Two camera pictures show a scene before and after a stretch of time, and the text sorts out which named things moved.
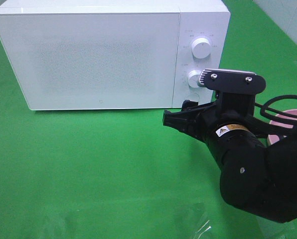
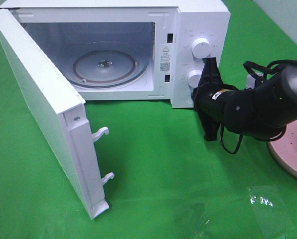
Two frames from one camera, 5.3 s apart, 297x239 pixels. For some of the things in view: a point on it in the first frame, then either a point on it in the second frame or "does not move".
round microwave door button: (192, 96) does not move
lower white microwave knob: (193, 78) does not move
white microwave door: (92, 60) to (63, 110)
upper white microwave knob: (201, 48) does not move
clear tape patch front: (192, 220) does not move
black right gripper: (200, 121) to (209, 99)
